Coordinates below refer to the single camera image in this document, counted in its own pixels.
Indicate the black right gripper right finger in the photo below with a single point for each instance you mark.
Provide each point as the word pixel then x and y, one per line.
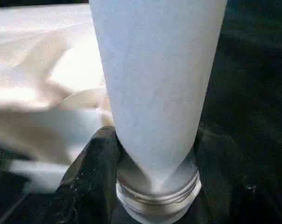
pixel 225 191

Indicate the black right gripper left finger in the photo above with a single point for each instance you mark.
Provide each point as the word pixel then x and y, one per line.
pixel 89 186

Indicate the white plastic table leg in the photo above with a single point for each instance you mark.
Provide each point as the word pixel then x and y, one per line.
pixel 155 70

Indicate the white plastic table top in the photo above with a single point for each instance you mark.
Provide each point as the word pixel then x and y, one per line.
pixel 26 46

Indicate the black mat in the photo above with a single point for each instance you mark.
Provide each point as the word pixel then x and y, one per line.
pixel 260 70

